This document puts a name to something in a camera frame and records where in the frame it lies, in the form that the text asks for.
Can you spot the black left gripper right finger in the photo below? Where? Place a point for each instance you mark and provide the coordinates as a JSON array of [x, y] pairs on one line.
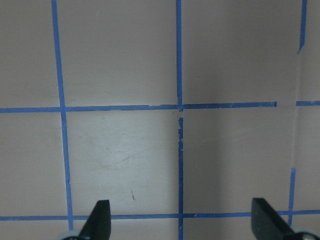
[[266, 224]]

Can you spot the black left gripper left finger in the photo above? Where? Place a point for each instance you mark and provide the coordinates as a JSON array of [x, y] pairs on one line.
[[98, 224]]

